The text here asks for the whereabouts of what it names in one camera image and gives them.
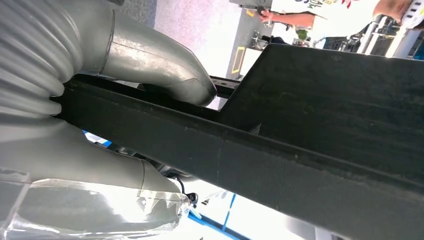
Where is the black camera cable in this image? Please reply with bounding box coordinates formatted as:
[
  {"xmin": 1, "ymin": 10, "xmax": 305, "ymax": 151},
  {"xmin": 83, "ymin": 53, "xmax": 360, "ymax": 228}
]
[{"xmin": 174, "ymin": 176, "xmax": 200, "ymax": 206}]

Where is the person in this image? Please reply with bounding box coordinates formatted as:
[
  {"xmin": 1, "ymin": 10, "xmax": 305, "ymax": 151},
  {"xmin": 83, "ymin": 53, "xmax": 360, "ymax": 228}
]
[{"xmin": 258, "ymin": 0, "xmax": 415, "ymax": 41}]

